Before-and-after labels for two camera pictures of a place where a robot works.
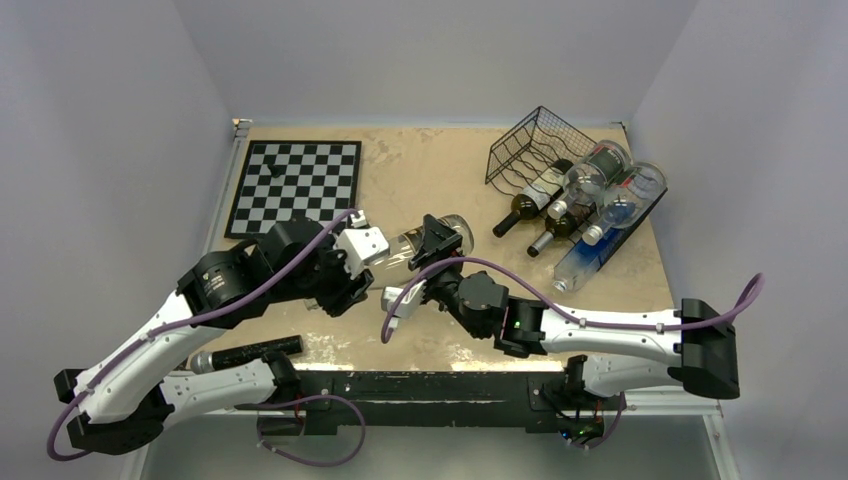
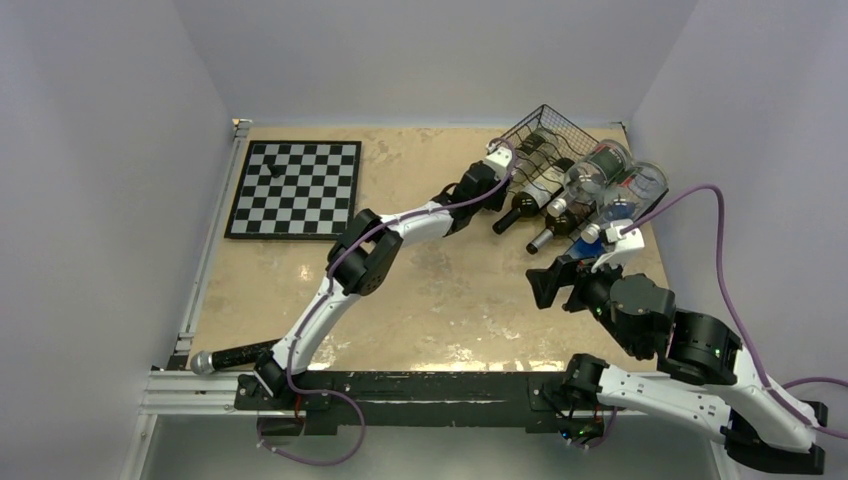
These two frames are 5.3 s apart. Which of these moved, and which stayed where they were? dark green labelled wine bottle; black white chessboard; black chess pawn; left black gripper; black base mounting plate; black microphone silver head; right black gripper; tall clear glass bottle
Moved: left black gripper; tall clear glass bottle; right black gripper
Stayed: black white chessboard; black base mounting plate; black microphone silver head; dark green labelled wine bottle; black chess pawn
